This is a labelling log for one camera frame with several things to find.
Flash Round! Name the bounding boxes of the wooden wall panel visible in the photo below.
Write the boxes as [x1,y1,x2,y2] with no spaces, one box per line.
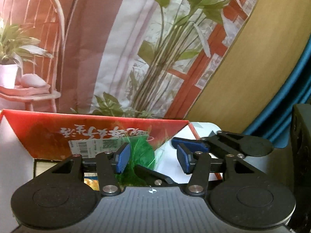
[187,0,310,133]

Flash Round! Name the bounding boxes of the red strawberry cardboard box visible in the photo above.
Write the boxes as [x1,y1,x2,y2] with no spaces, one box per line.
[1,110,219,232]

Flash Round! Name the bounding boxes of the white shipping label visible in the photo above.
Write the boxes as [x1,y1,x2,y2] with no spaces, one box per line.
[69,138,121,158]

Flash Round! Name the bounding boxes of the orange floral cloth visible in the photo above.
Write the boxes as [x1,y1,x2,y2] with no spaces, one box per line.
[84,178,100,191]

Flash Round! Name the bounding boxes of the printed room backdrop cloth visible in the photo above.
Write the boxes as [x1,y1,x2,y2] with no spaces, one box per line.
[1,0,258,119]

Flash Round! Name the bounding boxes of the patterned tablecloth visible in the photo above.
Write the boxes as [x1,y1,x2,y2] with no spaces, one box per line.
[188,122,221,140]

